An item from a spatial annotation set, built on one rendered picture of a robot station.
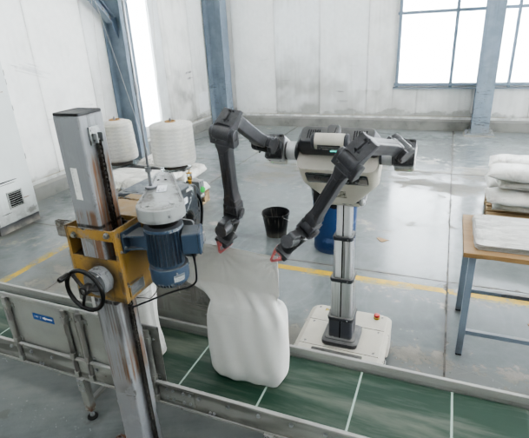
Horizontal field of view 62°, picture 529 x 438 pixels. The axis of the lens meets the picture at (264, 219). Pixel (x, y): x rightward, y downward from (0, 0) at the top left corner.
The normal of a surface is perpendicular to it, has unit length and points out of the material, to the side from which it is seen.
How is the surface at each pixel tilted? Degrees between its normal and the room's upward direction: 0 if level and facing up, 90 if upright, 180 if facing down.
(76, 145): 90
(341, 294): 90
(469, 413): 0
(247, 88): 90
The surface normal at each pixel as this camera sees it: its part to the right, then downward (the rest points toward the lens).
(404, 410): -0.05, -0.92
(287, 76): -0.37, 0.37
